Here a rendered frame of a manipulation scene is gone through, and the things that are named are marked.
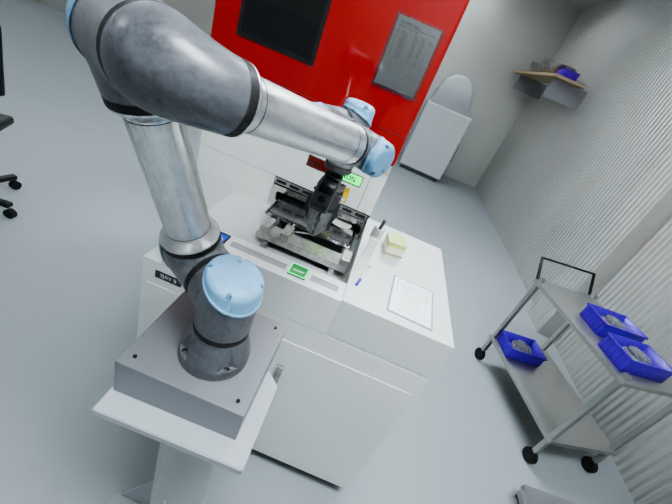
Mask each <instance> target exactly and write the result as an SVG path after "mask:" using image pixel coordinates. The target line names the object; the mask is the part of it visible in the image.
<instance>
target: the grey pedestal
mask: <svg viewBox="0 0 672 504"><path fill-rule="evenodd" d="M276 389H277V385H276V383H275V381H274V379H273V377H272V376H271V374H270V372H269V370H268V372H267V374H266V376H265V378H264V380H263V382H262V384H261V387H260V389H259V391H258V393H257V395H256V397H255V399H254V401H253V404H252V406H251V408H250V410H249V412H248V414H247V416H246V419H245V421H244V423H243V425H242V427H241V429H240V431H239V434H238V436H237V438H236V440H233V439H231V438H229V437H226V436H224V435H221V434H219V433H217V432H214V431H212V430H209V429H207V428H205V427H202V426H200V425H197V424H195V423H192V422H190V421H188V420H185V419H183V418H180V417H178V416H176V415H173V414H171V413H168V412H166V411H164V410H161V409H159V408H156V407H154V406H151V405H149V404H147V403H144V402H142V401H139V400H137V399H135V398H132V397H130V396H127V395H125V394H123V393H120V392H118V391H115V390H114V385H113V387H112V388H111V389H110V390H109V391H108V392H107V393H106V394H105V395H104V396H103V397H102V398H101V400H100V401H99V402H98V403H97V404H96V405H95V406H94V407H93V408H92V414H93V415H95V416H98V417H100V418H103V419H105V420H108V421H110V422H112V423H115V424H117V425H120V426H122V427H124V428H127V429H129V430H132V431H134V432H137V433H139V434H141V435H144V436H146V437H149V438H151V439H153V440H156V441H158V442H160V446H159V451H158V457H157V463H156V469H155V475H154V480H153V481H150V482H148V483H145V484H143V485H140V486H137V487H135V488H132V489H130V490H127V491H124V492H122V493H118V494H115V495H113V497H112V498H111V499H110V501H109V502H108V504H205V502H204V501H203V497H204V494H205V491H206V488H207V485H208V482H209V479H210V477H211V474H212V471H213V468H214V465H216V466H219V467H221V468H224V469H226V470H228V471H231V472H233V473H236V474H238V475H240V474H241V473H242V471H243V469H244V466H245V464H246V461H247V459H248V457H249V454H250V452H251V449H252V447H253V445H254V442H255V440H256V437H257V435H258V433H259V430H260V428H261V425H262V423H263V420H264V418H265V416H266V413H267V411H268V408H269V406H270V404H271V401H272V399H273V396H274V394H275V392H276Z"/></svg>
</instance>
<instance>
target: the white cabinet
mask: <svg viewBox="0 0 672 504"><path fill-rule="evenodd" d="M184 291H185V289H184V288H183V287H182V285H181V284H180V282H179V281H178V279H177V278H176V277H175V275H174V274H173V272H172V271H171V269H170V268H168V267H165V266H163V265H161V264H158V263H156V262H154V261H151V260H149V259H147V258H144V257H143V266H142V278H141V291H140V303H139V315H138V328H137V338H138V337H139V336H140V335H141V334H142V333H143V332H144V331H145V330H146V329H147V328H148V327H149V326H150V325H151V324H152V323H153V322H154V321H155V320H156V319H157V318H158V317H159V316H160V315H161V314H162V313H163V312H164V311H165V310H166V309H167V308H168V307H169V306H170V305H171V304H172V303H173V302H174V301H175V300H176V299H177V298H178V297H179V296H180V295H181V294H182V293H183V292H184ZM257 313H258V314H260V315H263V316H265V317H267V318H269V319H272V320H274V321H276V322H279V323H281V324H283V325H285V326H287V328H286V330H285V333H284V335H283V338H282V340H281V343H280V346H279V348H278V350H277V352H276V355H275V357H274V359H273V361H272V363H271V365H270V367H269V369H268V370H269V372H270V374H271V376H272V377H273V379H274V381H275V383H276V385H277V389H276V392H275V394H274V396H273V399H272V401H271V404H270V406H269V408H268V411H267V413H266V416H265V418H264V420H263V423H262V425H261V428H260V430H259V433H258V435H257V437H256V440H255V442H254V445H253V447H252V449H251V450H254V451H256V452H258V453H260V454H263V455H265V456H267V457H270V458H272V459H274V460H277V461H279V462H281V463H284V464H286V465H288V466H291V467H293V468H295V469H298V470H300V471H302V472H305V473H307V474H309V475H312V476H314V477H316V478H319V479H321V480H323V481H326V482H328V483H330V484H333V485H334V484H335V485H337V486H340V487H342V488H344V489H345V488H346V487H347V486H348V484H349V483H350V482H351V481H352V479H353V478H354V477H355V475H356V474H357V473H358V472H359V470H360V469H361V468H362V466H363V465H364V464H365V463H366V461H367V460H368V459H369V457H370V456H371V455H372V454H373V452H374V451H375V450H376V448H377V447H378V446H379V445H380V443H381V442H382V441H383V439H384V438H385V437H386V436H387V434H388V433H389V432H390V430H391V429H392V428H393V427H394V425H395V424H396V423H397V421H398V420H399V419H400V418H401V416H402V415H403V414H404V412H405V411H406V410H407V409H408V407H409V406H410V405H411V403H412V402H413V401H414V400H415V398H416V397H417V396H418V394H419V393H420V392H421V391H422V389H423V388H424V387H425V385H426V384H427V383H428V382H429V380H430V379H429V378H427V377H424V376H422V375H420V374H417V373H415V372H413V371H410V370H408V369H406V368H403V367H401V366H399V365H396V364H394V363H392V362H389V361H387V360H385V359H383V358H380V357H378V356H376V355H373V354H371V353H369V352H366V351H364V350H362V349H359V348H357V347H355V346H352V345H350V344H348V343H345V342H343V341H341V340H338V339H336V338H334V337H331V336H329V335H327V334H326V335H324V334H321V333H319V332H317V331H314V330H312V329H310V328H307V327H305V326H303V325H300V324H298V323H296V322H293V321H291V320H289V319H286V318H284V317H282V316H279V315H277V314H275V313H273V312H270V311H268V310H266V309H263V308H261V307H259V308H258V310H257Z"/></svg>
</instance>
